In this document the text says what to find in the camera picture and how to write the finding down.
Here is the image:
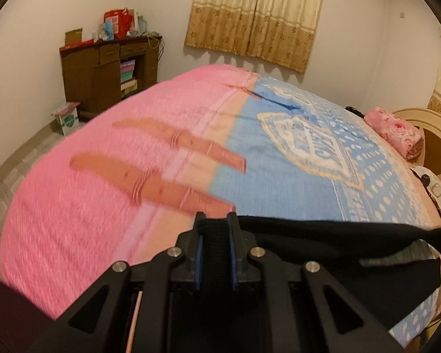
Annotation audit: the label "black cloth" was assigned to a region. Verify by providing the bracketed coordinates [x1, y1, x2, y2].
[239, 216, 441, 329]

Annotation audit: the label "pink and blue bedspread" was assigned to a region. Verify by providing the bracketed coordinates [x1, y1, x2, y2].
[0, 65, 441, 352]

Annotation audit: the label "green and white cardboard box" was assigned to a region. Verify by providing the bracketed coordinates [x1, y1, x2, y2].
[51, 101, 80, 136]

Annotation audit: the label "stacked colourful books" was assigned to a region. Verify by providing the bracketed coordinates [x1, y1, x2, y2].
[120, 60, 138, 99]

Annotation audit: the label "pink floral pillow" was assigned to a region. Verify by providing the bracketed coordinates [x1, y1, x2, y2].
[364, 107, 425, 161]

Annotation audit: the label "white black spotted pillow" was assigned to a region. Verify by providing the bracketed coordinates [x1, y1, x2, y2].
[411, 166, 441, 216]

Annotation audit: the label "cream wooden headboard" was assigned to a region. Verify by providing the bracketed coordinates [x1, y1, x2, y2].
[394, 109, 441, 180]

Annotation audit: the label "beige patterned window curtain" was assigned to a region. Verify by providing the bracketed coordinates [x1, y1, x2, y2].
[185, 0, 323, 73]

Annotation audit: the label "red gift bag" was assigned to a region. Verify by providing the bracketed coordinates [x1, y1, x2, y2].
[103, 8, 133, 39]

